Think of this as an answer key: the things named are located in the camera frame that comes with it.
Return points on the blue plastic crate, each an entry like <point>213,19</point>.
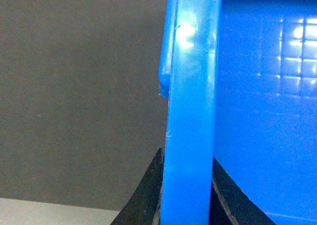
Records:
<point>241,81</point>

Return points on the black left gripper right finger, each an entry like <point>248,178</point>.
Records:
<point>229,205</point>

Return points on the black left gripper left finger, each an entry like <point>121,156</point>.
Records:
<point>143,208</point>

